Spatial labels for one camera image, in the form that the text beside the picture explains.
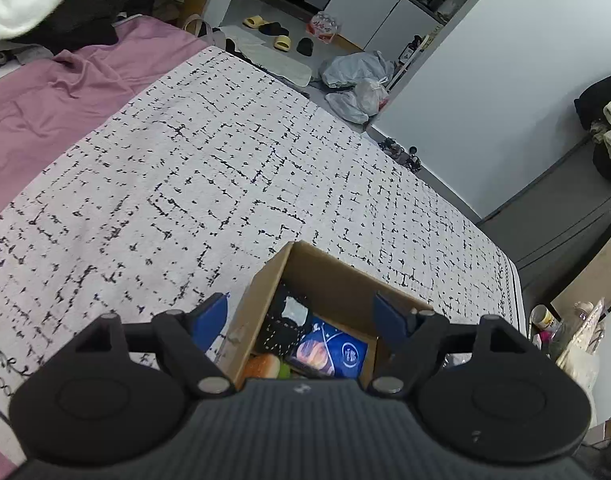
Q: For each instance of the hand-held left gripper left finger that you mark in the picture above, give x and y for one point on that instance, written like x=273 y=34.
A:
x=208 y=320

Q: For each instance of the white floor mat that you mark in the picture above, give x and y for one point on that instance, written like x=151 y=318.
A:
x=275 y=60

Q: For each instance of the pink bed sheet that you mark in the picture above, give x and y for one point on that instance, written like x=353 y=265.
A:
x=60 y=100

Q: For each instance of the white sock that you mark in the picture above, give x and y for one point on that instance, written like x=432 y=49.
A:
x=295 y=310

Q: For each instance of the white kitchen cabinet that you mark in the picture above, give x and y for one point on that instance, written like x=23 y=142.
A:
x=380 y=15

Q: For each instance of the blue tissue pack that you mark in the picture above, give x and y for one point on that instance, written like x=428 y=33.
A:
x=335 y=355

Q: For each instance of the black dumbbells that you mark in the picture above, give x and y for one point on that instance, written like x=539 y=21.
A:
x=400 y=155

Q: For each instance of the water bottle pack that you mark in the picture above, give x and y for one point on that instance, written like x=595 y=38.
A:
x=325 y=27

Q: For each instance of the spray bottle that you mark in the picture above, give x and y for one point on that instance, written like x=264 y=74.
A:
x=410 y=50

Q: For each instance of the black clothes pile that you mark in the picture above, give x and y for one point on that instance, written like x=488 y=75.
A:
x=95 y=25

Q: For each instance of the black hanging jacket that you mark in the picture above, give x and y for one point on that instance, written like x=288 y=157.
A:
x=598 y=95

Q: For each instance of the white black-patterned blanket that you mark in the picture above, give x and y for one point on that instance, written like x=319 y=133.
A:
x=185 y=160

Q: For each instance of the wooden board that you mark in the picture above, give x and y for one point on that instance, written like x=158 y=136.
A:
x=585 y=290

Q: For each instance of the instant noodle cup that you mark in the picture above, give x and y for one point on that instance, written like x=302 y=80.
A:
x=543 y=317

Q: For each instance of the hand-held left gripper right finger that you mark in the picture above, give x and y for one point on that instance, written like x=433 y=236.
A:
x=389 y=317

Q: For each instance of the beige tote bag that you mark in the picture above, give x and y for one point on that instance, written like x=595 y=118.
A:
x=205 y=32

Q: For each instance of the black dotted cloth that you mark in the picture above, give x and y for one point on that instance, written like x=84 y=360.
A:
x=278 y=335

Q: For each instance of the black slipper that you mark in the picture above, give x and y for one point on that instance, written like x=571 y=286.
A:
x=274 y=29
x=305 y=47

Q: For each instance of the brown cardboard box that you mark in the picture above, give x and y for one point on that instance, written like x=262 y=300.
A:
x=335 y=280

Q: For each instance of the white plastic bag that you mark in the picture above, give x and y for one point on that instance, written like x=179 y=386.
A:
x=358 y=102

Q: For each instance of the burger plush toy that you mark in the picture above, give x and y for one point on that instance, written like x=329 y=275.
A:
x=260 y=366

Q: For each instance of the grey garment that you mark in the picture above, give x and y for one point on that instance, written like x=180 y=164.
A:
x=15 y=55

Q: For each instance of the clear plastic bag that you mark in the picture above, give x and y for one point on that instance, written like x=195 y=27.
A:
x=583 y=355

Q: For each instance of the grey panel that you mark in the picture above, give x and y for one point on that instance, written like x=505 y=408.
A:
x=560 y=220

